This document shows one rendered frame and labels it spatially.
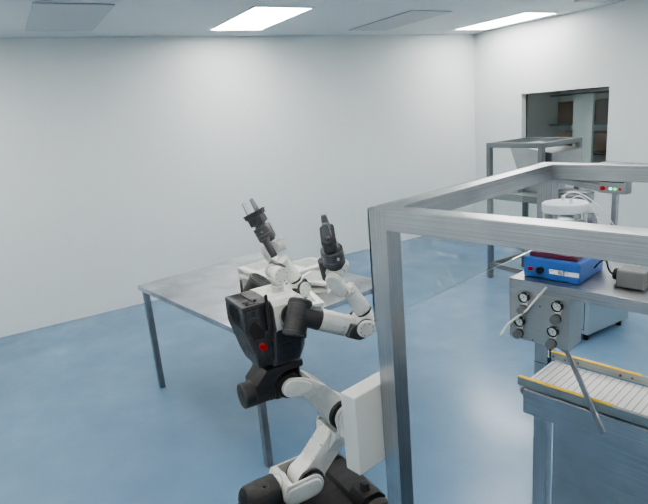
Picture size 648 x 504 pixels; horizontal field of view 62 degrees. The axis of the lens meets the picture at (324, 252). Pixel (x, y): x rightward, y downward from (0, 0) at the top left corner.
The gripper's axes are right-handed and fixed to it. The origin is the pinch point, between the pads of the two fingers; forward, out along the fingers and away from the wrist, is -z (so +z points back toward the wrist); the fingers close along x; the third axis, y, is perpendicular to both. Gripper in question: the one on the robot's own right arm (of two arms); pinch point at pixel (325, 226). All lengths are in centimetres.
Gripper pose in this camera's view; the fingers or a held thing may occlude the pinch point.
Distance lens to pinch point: 198.6
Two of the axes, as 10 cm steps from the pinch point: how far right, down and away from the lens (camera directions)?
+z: 2.0, 7.8, 6.0
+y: 9.8, -2.0, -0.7
